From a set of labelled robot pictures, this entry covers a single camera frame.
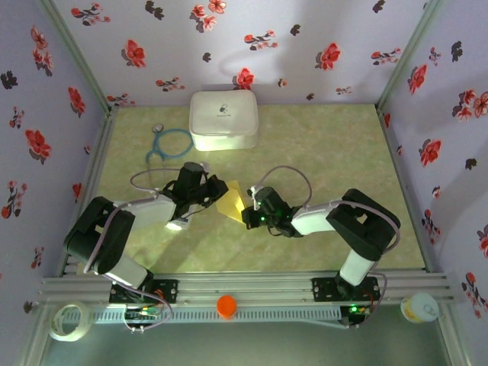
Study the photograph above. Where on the clear tape roll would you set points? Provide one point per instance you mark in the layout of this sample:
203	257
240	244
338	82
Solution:
68	338

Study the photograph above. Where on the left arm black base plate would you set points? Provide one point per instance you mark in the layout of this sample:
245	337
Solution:
167	289

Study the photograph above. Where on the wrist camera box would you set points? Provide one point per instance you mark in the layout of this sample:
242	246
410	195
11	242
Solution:
252	190
206	166

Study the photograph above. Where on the aluminium mounting rail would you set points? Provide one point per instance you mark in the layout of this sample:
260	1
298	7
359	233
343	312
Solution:
248	287

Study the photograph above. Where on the white and yellow jar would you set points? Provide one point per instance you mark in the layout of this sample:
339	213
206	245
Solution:
419	307

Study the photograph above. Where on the white medical pouch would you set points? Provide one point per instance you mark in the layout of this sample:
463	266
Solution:
225	118

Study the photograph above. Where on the small electronics board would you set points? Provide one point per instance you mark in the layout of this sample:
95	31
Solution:
358	309
143	313

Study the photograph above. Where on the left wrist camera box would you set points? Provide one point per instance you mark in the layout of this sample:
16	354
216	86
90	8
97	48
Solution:
206	166

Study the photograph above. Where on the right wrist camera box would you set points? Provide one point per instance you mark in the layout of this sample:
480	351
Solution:
252	190

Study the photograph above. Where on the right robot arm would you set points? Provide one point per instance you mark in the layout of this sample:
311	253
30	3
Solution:
362	225

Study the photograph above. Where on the white packet with blue label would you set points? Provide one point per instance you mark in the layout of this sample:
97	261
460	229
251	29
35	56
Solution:
179	225

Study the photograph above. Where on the orange round cap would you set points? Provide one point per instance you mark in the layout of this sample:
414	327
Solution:
226	305

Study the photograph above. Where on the blue stethoscope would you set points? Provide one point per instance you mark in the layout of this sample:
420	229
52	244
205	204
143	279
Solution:
157	128

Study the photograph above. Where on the aluminium side rail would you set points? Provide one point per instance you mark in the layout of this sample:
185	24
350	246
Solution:
404	190
97	152

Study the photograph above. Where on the aluminium frame post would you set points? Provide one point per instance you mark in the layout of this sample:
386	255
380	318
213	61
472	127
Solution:
408	49
72	53

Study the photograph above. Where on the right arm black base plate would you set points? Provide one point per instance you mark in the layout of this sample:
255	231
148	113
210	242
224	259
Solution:
324	287

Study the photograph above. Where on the yellow square paper sheet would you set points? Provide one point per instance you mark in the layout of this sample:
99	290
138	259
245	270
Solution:
230	206

